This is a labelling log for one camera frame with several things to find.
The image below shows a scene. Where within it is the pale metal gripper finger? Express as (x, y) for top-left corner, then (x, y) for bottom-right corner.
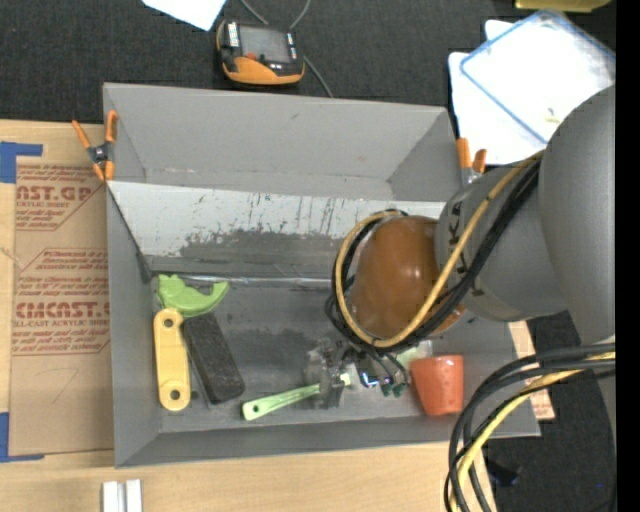
(318, 384), (347, 410)
(303, 345), (335, 385)

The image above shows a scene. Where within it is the light green toy tool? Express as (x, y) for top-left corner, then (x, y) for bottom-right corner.
(241, 373), (353, 422)

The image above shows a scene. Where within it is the orange cup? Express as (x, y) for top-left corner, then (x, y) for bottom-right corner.
(409, 354), (466, 418)

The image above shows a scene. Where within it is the black flat block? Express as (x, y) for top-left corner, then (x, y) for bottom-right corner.
(183, 313), (247, 406)

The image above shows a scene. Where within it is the yellow flat toy tool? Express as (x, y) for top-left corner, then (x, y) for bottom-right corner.
(152, 307), (193, 413)

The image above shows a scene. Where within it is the green curved toy piece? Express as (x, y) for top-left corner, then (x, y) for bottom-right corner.
(156, 273), (231, 318)

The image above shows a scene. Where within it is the grey metal bin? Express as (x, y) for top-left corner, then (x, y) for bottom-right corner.
(101, 81), (543, 469)

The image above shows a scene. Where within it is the brown cardboard board red print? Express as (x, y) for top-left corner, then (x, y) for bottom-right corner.
(0, 118), (116, 459)

